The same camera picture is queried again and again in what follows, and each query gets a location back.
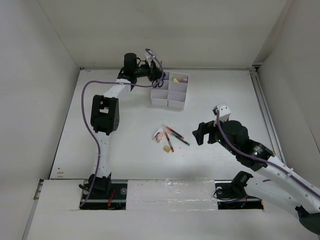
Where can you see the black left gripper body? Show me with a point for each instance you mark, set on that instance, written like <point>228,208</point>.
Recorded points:
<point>145,70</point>

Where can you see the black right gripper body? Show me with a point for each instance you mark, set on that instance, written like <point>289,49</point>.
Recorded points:
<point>215,134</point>

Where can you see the black handled scissors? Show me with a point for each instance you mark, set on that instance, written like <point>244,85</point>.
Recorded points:
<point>158,83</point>

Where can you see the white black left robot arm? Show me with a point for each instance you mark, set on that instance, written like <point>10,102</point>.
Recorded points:
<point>105,113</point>

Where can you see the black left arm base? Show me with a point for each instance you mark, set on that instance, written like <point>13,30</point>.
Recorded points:
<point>103,195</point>

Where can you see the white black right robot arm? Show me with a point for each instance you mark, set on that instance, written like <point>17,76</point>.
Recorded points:
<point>282,187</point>

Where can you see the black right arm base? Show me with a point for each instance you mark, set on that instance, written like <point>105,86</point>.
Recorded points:
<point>231,194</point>

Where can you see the green pen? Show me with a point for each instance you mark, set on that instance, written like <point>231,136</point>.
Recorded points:
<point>180,139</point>

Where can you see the white left organizer box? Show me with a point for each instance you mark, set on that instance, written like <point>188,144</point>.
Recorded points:
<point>159,96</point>

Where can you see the white organizer box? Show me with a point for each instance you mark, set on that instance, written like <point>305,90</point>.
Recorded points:
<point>177,91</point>
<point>159,96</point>

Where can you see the white right organizer box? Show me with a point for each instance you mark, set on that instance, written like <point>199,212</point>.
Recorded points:
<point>177,91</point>

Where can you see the pink red pen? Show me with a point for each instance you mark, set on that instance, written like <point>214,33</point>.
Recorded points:
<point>167,137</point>

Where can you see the yellow staple box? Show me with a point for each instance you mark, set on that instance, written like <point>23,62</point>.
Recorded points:
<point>167,148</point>

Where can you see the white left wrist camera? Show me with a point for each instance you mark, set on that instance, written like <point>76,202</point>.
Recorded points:
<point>150,56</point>

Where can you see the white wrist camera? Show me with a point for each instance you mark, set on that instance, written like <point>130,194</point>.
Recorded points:
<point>150,56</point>
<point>224,112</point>

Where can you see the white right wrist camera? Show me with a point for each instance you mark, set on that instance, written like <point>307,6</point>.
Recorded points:
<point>224,112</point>

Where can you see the aluminium side rail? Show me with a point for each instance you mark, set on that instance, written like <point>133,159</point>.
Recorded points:
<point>266,114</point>

